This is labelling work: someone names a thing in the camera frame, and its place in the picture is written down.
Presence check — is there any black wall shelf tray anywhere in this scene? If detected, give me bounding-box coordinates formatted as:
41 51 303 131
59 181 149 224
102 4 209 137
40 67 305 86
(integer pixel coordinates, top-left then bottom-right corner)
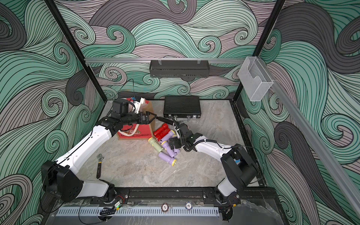
149 60 210 78

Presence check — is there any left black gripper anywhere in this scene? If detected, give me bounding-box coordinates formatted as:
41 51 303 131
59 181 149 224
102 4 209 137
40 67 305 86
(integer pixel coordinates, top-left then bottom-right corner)
121 111 157 127

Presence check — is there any red flashlight top lower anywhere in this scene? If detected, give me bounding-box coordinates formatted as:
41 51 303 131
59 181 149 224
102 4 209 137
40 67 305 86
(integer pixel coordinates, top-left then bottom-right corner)
156 128 170 141

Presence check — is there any black microphone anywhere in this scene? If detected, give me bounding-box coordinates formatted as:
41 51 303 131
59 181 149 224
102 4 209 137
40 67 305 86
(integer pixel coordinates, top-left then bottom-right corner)
156 116 179 127

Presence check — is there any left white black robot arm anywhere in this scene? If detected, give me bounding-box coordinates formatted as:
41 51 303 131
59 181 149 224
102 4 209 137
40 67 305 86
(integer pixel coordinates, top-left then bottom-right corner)
41 97 156 203

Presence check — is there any red flashlight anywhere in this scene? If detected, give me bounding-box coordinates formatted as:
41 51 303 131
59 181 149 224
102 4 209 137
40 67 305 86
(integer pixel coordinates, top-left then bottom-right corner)
153 123 168 136
156 128 170 141

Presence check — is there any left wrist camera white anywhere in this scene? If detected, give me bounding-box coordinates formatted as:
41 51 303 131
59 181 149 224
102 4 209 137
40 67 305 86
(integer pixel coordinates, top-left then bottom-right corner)
130 97 148 113

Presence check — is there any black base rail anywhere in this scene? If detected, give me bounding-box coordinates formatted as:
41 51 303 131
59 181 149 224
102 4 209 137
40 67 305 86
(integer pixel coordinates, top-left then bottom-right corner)
53 187 271 205

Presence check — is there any red flashlight top upper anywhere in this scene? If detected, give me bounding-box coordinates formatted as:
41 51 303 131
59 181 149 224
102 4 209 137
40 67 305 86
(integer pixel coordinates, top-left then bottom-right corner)
153 123 168 136

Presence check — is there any black hard case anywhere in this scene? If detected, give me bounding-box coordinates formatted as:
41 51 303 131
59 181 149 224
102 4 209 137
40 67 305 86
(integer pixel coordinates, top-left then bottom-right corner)
163 96 202 119

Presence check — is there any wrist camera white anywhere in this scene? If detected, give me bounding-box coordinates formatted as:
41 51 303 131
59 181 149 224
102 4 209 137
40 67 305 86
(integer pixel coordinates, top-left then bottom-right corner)
173 121 181 138
130 97 148 113

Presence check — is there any white slotted cable duct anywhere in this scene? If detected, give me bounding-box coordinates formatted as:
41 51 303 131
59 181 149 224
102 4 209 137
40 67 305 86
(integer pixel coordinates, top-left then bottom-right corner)
56 206 219 217

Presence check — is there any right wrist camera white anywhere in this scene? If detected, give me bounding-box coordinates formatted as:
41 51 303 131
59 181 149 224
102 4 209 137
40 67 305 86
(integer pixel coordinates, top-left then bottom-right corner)
173 121 181 138

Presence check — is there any red jute tote bag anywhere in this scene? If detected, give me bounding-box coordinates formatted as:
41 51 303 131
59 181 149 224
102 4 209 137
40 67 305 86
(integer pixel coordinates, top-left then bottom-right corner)
118 97 155 140

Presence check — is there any black tool on table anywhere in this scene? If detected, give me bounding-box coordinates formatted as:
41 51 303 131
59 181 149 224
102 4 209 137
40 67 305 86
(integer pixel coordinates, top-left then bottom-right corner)
96 154 104 179

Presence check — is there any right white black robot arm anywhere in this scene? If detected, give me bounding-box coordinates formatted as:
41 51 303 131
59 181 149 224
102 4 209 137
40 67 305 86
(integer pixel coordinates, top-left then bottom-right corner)
170 121 259 204

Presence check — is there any green flashlight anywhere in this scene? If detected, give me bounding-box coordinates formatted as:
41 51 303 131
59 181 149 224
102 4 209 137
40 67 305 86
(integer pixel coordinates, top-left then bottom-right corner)
148 137 164 153

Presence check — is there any clear plastic wall bin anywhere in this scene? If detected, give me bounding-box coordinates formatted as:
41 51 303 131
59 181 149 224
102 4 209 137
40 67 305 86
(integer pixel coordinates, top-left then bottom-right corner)
238 57 273 102

